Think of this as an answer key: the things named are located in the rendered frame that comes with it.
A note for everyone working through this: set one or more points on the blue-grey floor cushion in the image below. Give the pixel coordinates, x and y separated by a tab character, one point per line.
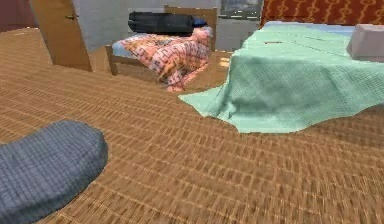
46	166

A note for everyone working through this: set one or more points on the blue pillow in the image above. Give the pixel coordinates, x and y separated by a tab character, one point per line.
199	22

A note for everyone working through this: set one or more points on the brown wooden room door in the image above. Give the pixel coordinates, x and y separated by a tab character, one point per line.
61	36

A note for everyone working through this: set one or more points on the wooden bed with patterned quilt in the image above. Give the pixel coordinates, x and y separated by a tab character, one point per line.
166	53

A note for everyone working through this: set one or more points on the bed with green blanket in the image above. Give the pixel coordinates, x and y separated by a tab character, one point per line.
293	80

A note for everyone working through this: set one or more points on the red patterned headboard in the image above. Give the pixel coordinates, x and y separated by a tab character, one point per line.
323	11

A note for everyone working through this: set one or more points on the pale grey pillow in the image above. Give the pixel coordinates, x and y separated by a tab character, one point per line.
367	42

